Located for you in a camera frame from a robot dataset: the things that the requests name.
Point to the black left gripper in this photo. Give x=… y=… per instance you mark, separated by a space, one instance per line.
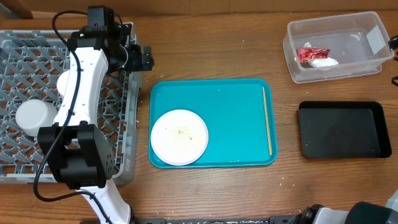
x=138 y=64

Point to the large white plate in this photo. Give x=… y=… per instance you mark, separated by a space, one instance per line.
x=179 y=137

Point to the wooden chopstick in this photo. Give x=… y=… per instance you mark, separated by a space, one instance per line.
x=267 y=121

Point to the grey shallow bowl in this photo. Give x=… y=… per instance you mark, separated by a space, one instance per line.
x=33 y=114

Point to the red snack wrapper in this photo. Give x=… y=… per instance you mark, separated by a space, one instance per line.
x=306 y=54

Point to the white napkin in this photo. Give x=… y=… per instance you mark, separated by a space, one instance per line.
x=322 y=62

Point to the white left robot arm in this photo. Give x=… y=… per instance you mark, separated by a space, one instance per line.
x=74 y=148

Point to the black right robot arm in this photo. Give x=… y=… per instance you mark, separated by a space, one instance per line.
x=361 y=212

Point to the grey dishwasher rack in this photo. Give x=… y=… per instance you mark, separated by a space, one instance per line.
x=31 y=62

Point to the teal plastic tray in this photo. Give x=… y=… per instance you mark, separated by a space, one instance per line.
x=233 y=111

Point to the black plastic tray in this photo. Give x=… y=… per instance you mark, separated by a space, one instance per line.
x=343 y=130

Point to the clear plastic bin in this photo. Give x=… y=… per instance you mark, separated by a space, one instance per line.
x=358 y=42

